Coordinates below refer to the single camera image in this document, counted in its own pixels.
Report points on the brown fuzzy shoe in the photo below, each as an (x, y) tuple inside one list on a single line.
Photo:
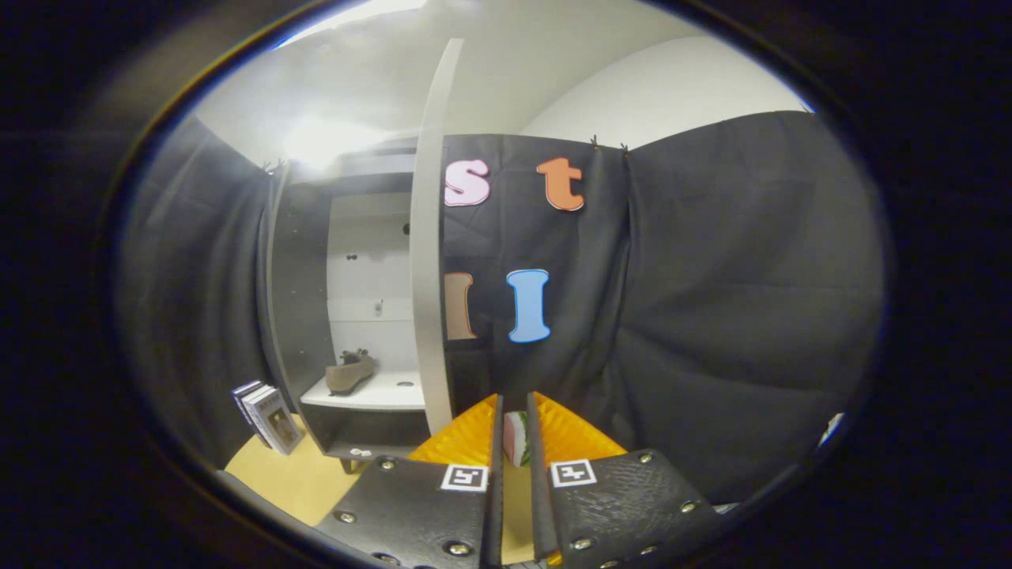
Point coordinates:
[(352, 375)]

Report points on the watermelon pattern toy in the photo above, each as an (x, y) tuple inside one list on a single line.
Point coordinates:
[(518, 438)]

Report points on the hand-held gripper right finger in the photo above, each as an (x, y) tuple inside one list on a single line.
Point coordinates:
[(541, 514)]

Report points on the dark grey shoe cabinet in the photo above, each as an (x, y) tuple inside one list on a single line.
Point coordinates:
[(304, 276)]

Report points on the black backdrop cloth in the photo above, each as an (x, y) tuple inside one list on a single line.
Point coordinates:
[(711, 316)]

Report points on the grey cover book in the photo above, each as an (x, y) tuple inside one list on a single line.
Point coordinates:
[(277, 419)]

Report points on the blue spine book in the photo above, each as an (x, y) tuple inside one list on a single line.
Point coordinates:
[(241, 395)]

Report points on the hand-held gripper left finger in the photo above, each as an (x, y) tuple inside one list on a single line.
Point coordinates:
[(495, 514)]

